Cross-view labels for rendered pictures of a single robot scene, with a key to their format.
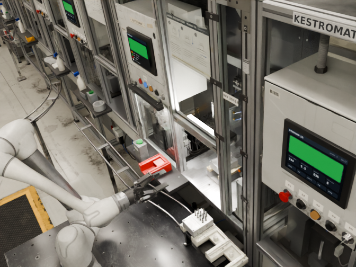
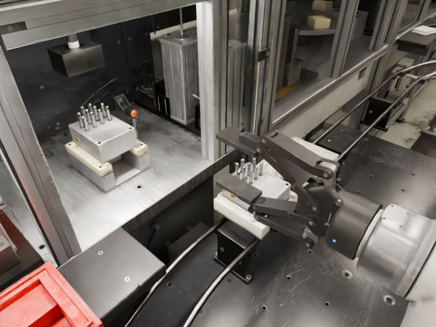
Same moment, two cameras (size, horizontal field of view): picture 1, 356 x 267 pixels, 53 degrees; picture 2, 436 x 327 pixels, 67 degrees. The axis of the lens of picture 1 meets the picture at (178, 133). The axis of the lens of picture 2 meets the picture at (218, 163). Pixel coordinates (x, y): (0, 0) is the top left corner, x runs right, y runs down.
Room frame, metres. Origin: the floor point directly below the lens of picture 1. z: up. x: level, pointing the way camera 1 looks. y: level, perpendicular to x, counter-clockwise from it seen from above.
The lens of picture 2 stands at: (1.49, 0.47, 1.43)
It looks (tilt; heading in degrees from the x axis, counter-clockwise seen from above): 38 degrees down; 251
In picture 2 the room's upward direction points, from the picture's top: straight up
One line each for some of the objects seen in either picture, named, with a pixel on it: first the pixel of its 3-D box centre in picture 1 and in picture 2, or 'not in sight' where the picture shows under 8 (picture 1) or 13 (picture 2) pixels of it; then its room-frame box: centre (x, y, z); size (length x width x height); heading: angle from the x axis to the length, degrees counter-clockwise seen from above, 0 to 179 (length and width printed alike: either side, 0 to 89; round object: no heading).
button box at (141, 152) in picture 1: (142, 149); not in sight; (1.80, 0.24, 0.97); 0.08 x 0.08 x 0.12; 29
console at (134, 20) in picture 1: (159, 47); not in sight; (1.85, 0.03, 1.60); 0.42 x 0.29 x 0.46; 29
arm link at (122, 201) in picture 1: (121, 201); (394, 246); (1.22, 0.31, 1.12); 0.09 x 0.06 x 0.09; 29
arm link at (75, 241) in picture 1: (73, 245); not in sight; (1.23, 0.62, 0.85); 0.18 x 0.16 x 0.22; 162
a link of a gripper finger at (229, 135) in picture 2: (159, 174); (241, 141); (1.33, 0.12, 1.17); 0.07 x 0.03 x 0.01; 119
